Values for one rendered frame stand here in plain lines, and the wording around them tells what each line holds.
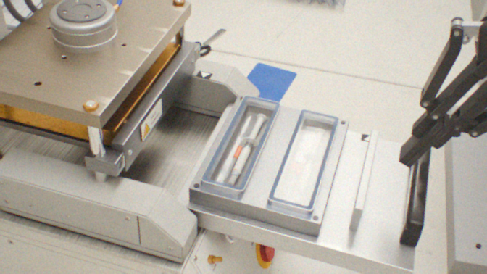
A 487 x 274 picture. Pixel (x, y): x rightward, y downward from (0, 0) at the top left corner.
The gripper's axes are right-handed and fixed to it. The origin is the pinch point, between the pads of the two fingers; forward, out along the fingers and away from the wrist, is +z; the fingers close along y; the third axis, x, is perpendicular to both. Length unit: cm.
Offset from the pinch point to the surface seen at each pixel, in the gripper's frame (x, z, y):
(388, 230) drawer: -4.0, 11.1, 3.4
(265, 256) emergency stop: 0.9, 32.7, -4.2
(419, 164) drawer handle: 4.3, 6.2, 3.8
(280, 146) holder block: 3.0, 14.3, -12.1
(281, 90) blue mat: 49, 38, -12
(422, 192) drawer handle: -0.5, 6.1, 4.5
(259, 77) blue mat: 51, 41, -18
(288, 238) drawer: -9.2, 15.8, -6.8
